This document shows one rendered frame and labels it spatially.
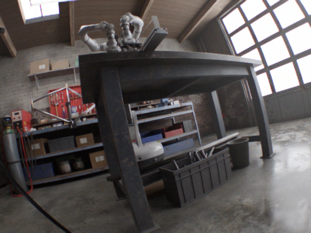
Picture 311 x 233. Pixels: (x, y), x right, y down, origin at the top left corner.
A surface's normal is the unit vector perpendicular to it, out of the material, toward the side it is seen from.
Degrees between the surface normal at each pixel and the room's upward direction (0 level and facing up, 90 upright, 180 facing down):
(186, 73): 90
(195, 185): 90
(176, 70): 90
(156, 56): 90
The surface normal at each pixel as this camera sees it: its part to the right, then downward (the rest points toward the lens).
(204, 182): 0.40, -0.15
